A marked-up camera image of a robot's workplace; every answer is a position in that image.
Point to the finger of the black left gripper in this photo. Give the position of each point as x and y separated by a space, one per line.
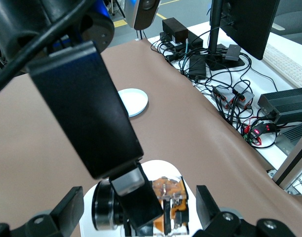
86 111

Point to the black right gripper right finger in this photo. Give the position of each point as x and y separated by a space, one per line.
210 214

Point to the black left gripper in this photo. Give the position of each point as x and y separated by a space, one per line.
98 32

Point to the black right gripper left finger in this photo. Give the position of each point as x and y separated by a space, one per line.
64 212

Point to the orange and black switch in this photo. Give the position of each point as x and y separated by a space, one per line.
165 187

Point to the white lidded storage box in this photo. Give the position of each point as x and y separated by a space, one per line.
161 168

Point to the black box device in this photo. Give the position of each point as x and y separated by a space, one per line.
174 27

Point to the light blue plate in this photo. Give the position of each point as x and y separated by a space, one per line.
137 101

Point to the red lit electronics module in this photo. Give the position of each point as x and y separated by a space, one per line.
259 129

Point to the black power brick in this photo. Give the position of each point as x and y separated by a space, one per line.
197 65

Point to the black monitor stand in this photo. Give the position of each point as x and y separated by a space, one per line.
216 24

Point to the grey usb hub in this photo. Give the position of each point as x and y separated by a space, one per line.
222 95
246 95

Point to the black ribbed power supply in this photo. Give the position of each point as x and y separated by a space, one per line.
284 103

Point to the small grey adapter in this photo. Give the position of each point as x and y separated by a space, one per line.
233 51

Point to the black computer monitor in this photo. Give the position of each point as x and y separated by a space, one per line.
252 24

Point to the white keyboard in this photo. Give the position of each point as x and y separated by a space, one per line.
286 66

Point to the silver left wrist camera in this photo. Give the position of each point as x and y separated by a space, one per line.
143 14

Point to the aluminium camera mast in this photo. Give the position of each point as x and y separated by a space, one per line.
292 160

